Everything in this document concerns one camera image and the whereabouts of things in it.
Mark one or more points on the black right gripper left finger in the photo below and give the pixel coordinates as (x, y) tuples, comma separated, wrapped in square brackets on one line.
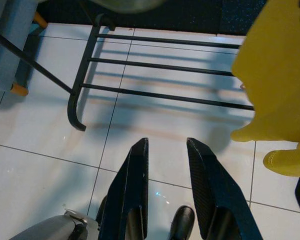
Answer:
[(125, 200)]

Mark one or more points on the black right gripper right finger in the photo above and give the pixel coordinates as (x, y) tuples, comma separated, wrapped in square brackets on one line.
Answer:
[(215, 200)]

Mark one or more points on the black carpet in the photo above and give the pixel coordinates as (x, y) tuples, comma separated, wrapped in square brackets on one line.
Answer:
[(165, 15)]

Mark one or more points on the yellow garment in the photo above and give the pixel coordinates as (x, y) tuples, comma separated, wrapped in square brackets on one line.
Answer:
[(277, 75)]

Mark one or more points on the grey upholstered ottoman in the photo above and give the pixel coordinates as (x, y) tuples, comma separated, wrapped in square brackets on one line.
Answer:
[(10, 37)]

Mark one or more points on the silver robot leg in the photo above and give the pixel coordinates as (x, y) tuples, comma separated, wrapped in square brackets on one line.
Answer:
[(52, 230)]

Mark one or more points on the black metal clothes rack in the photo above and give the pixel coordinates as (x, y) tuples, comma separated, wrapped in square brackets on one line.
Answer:
[(72, 110)]

